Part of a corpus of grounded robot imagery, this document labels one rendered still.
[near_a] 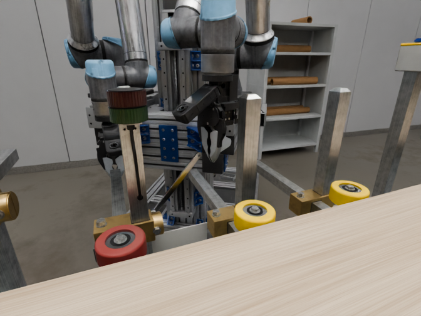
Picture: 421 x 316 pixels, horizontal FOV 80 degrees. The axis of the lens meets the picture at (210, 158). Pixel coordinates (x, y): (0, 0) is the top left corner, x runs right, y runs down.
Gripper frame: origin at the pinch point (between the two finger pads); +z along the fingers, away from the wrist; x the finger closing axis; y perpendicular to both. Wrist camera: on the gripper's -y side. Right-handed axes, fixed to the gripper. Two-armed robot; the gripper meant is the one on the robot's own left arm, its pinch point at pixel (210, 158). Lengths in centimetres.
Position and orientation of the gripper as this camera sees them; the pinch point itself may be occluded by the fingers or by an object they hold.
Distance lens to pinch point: 64.0
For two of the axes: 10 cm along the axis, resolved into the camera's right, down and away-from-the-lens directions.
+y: 7.5, -2.4, 6.2
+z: 0.0, 9.3, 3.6
